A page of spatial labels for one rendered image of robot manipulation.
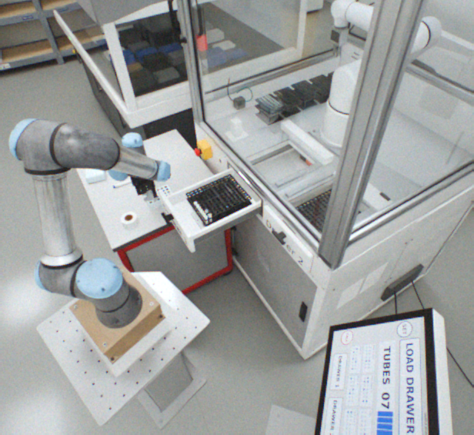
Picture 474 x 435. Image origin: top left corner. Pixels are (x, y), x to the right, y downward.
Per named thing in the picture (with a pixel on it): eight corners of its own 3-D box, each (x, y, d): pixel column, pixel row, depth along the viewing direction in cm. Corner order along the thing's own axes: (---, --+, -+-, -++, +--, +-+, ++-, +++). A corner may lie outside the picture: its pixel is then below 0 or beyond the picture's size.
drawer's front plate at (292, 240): (306, 274, 132) (309, 258, 124) (262, 223, 149) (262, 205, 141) (310, 272, 133) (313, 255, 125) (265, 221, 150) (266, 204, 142)
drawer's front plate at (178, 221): (191, 253, 140) (188, 236, 132) (162, 207, 157) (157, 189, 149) (195, 252, 141) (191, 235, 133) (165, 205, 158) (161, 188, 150)
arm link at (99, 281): (118, 315, 109) (103, 296, 98) (80, 306, 111) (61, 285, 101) (135, 280, 116) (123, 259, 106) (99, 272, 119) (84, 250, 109)
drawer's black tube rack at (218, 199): (206, 230, 146) (205, 220, 141) (187, 203, 156) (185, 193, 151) (252, 208, 153) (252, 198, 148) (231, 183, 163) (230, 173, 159)
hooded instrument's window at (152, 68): (127, 111, 194) (100, 25, 160) (55, 11, 299) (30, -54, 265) (295, 55, 232) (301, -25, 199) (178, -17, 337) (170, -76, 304)
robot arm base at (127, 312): (119, 337, 114) (109, 326, 107) (88, 312, 120) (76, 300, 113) (151, 299, 122) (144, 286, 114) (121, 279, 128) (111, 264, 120)
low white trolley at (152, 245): (150, 324, 206) (111, 249, 150) (116, 249, 242) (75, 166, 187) (236, 276, 225) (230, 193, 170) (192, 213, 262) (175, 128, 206)
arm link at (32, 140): (75, 308, 107) (50, 127, 85) (33, 297, 110) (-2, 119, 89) (99, 284, 118) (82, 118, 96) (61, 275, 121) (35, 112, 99)
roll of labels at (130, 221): (128, 215, 162) (126, 209, 159) (141, 219, 160) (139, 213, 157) (119, 226, 158) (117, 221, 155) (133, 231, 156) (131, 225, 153)
